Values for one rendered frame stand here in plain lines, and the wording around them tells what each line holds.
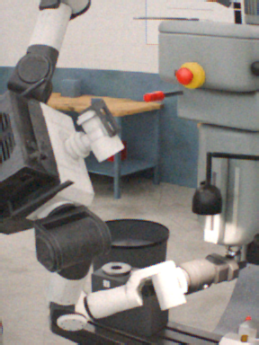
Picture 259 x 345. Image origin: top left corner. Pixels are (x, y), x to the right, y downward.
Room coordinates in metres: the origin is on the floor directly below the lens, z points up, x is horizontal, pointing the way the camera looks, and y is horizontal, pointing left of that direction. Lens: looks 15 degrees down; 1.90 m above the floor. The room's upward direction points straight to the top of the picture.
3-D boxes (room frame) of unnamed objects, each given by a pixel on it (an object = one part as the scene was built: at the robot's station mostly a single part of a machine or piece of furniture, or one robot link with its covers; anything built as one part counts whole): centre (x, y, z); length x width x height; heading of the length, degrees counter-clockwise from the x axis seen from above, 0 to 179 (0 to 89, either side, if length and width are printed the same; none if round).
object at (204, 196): (1.41, -0.18, 1.48); 0.07 x 0.07 x 0.06
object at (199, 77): (1.40, -0.14, 1.76); 0.06 x 0.02 x 0.06; 51
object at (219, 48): (1.59, -0.29, 1.81); 0.47 x 0.26 x 0.16; 141
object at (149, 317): (1.83, 0.00, 1.01); 0.22 x 0.12 x 0.20; 59
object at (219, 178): (1.50, -0.21, 1.44); 0.04 x 0.04 x 0.21; 51
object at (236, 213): (1.59, -0.28, 1.47); 0.21 x 0.19 x 0.32; 51
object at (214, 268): (1.53, -0.21, 1.23); 0.13 x 0.12 x 0.10; 36
